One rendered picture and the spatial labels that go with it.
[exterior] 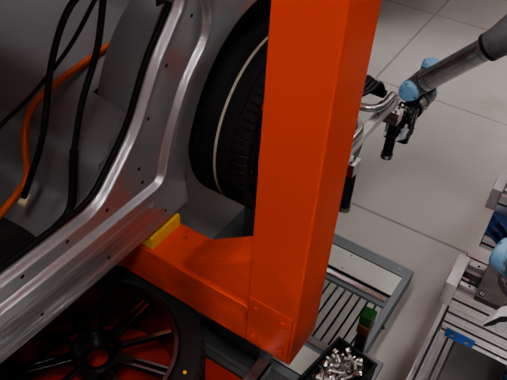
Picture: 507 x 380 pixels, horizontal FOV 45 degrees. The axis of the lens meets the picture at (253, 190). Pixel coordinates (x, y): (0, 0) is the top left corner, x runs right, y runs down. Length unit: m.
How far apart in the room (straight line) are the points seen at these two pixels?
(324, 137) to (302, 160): 0.09
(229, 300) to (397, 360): 0.99
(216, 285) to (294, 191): 0.55
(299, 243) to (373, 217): 1.66
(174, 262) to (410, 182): 1.80
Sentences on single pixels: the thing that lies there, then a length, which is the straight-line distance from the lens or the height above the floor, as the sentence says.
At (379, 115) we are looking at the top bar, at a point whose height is 0.98.
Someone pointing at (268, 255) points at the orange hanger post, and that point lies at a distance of 1.57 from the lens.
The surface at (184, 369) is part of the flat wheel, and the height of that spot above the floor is 0.50.
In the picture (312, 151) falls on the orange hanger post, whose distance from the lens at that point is 1.29.
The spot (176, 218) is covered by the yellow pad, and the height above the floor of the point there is 0.73.
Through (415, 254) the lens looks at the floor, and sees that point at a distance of 2.99.
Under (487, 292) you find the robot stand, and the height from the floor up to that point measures 0.82.
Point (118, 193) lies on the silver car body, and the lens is 1.70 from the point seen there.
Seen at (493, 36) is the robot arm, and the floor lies 1.25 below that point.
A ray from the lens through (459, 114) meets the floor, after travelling 4.02.
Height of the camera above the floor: 2.10
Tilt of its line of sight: 42 degrees down
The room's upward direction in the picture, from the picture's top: 4 degrees clockwise
